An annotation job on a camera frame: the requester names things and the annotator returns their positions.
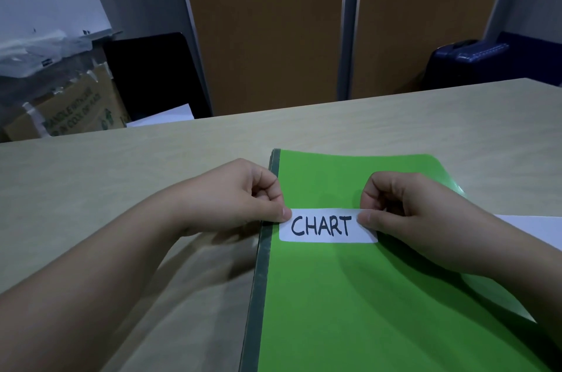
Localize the person's right hand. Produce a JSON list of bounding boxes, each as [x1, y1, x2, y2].
[[357, 172, 498, 276]]

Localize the person's left hand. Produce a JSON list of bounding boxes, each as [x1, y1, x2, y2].
[[176, 158, 293, 237]]

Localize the white paper label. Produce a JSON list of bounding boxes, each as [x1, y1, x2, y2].
[[279, 208, 379, 244]]

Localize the person's right forearm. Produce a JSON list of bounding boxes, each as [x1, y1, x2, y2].
[[459, 215, 562, 352]]

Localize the person's left forearm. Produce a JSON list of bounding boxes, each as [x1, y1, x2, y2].
[[0, 191, 190, 372]]

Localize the green plastic folder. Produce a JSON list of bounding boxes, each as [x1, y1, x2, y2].
[[239, 148, 562, 372]]

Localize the white paper sheet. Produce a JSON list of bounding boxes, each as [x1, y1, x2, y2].
[[126, 103, 195, 128], [493, 214, 562, 252]]

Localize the black chair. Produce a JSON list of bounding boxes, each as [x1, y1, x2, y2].
[[103, 32, 213, 121]]

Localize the dark blue suitcase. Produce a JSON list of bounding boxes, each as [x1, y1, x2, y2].
[[422, 39, 513, 91]]

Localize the brown cabinet door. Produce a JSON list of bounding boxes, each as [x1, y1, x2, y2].
[[175, 0, 348, 117], [350, 0, 515, 100]]

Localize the brown cardboard box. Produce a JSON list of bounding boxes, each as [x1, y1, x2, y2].
[[2, 64, 131, 142]]

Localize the dark blue bag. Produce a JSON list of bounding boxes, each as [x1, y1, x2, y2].
[[496, 31, 562, 88]]

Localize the clear plastic bags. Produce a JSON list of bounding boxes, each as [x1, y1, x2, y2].
[[0, 29, 95, 79]]

